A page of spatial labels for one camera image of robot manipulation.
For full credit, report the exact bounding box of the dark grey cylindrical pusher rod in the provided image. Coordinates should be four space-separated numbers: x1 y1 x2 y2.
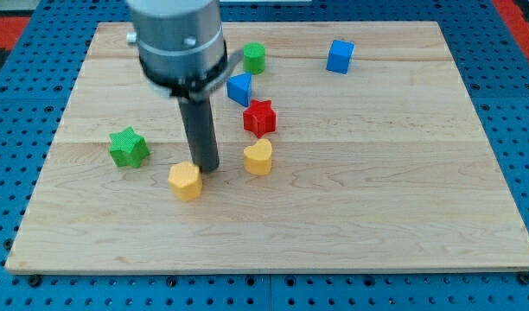
179 98 220 173

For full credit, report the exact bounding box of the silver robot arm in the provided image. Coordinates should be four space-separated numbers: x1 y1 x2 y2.
126 0 244 173

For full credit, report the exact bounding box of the red star block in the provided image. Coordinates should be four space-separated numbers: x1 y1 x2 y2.
243 99 277 138

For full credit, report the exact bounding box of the yellow heart block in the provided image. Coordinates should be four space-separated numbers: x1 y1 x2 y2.
243 139 272 175

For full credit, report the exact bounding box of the green star block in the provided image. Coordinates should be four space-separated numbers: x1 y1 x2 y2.
109 127 150 168

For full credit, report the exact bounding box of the blue triangle block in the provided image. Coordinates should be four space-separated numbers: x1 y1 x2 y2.
226 73 252 107

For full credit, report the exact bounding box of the yellow hexagon block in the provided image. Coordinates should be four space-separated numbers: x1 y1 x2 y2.
168 162 202 202

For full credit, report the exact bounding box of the green cylinder block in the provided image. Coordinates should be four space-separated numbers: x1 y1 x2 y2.
243 41 266 74

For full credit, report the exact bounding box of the light wooden board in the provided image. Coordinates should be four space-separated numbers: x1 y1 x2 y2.
5 22 529 275

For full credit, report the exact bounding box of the blue cube block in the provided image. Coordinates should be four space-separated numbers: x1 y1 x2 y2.
326 40 354 74

